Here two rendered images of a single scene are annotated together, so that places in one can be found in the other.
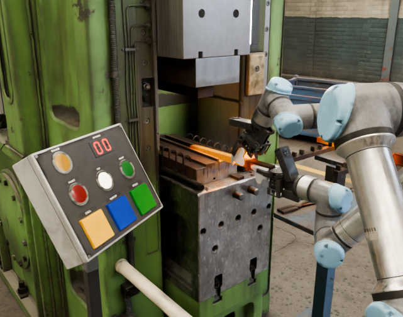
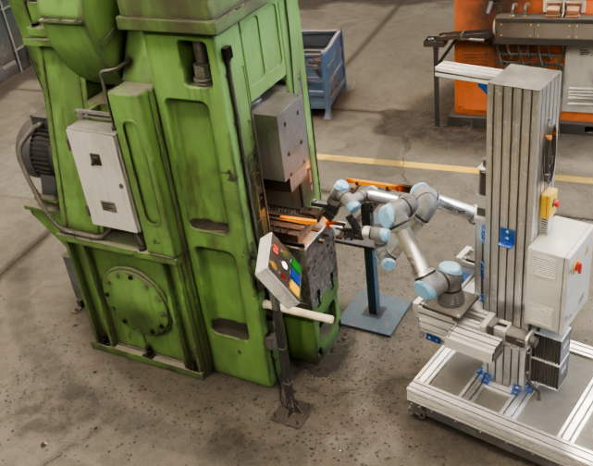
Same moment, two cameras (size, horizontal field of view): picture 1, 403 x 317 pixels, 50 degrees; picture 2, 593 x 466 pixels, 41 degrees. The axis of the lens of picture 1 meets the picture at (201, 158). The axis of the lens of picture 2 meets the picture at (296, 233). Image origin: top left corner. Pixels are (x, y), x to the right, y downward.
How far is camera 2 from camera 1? 330 cm
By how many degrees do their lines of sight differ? 23
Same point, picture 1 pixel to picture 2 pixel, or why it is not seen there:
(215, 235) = (314, 268)
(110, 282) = (261, 315)
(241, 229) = (323, 258)
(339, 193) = (385, 233)
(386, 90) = (403, 204)
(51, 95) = (188, 214)
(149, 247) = not seen: hidden behind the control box
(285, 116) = (352, 203)
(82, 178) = (280, 269)
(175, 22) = (276, 164)
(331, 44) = not seen: outside the picture
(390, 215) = (414, 251)
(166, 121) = not seen: hidden behind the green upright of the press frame
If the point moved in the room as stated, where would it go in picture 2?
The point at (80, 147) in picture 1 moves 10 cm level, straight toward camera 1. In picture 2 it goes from (272, 254) to (284, 262)
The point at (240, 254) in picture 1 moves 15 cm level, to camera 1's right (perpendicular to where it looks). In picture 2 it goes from (325, 273) to (346, 265)
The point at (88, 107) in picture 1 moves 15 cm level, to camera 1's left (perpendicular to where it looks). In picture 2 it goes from (240, 224) to (215, 232)
